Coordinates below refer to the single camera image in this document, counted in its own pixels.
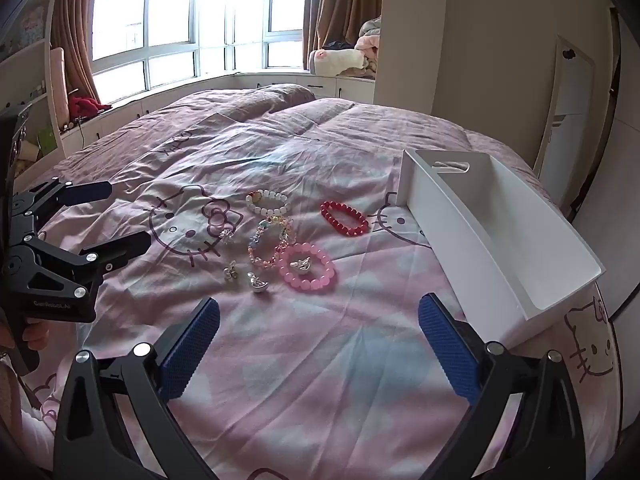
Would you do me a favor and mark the silver pearl brooch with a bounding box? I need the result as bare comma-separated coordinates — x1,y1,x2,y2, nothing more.
246,272,269,294
290,257,312,274

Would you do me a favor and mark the white bead bracelet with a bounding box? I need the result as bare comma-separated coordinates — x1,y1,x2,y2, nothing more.
244,188,291,217

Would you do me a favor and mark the colourful charm bead bracelet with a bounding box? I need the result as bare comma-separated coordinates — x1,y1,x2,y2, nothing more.
247,214,296,270

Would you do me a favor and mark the pink bead bracelet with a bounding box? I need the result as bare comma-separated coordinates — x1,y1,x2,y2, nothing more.
276,242,336,294

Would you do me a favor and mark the red bead bracelet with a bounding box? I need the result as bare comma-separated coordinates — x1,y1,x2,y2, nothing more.
319,199,370,239

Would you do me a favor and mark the person's left hand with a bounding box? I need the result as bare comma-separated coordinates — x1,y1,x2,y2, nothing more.
0,318,50,352

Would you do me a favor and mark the red cloth on sill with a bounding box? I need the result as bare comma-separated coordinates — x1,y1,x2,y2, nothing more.
68,94,112,122

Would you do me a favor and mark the white storage tray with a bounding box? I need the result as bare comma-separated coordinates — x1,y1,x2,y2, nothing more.
397,150,605,348

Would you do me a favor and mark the pink Hello Kitty duvet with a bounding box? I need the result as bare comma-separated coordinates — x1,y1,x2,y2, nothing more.
14,82,624,480

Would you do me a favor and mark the left brown curtain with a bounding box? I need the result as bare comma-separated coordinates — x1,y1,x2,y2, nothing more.
51,0,99,100

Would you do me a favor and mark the white plush toy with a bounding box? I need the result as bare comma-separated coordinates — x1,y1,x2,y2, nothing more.
308,49,368,77

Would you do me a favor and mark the pile of pink clothes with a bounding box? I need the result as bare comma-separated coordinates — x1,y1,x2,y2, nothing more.
355,16,382,79

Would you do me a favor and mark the white wall shelf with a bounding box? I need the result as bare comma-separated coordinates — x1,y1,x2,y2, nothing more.
1,0,65,191

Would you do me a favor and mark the window frame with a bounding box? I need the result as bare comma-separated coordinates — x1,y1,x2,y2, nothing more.
90,0,305,104

